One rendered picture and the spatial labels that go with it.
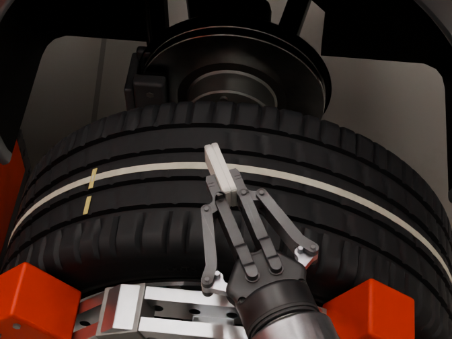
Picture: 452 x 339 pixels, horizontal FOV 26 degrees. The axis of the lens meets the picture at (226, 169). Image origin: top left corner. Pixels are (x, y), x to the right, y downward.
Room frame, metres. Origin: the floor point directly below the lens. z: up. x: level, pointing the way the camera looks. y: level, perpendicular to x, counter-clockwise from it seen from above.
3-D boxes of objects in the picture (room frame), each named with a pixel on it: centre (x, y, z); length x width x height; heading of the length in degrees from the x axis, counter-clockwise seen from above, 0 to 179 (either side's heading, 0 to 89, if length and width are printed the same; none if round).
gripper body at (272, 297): (0.49, -0.04, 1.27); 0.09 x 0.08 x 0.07; 19
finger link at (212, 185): (0.61, 0.02, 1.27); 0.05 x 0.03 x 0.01; 19
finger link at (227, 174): (0.64, 0.00, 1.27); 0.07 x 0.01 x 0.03; 19
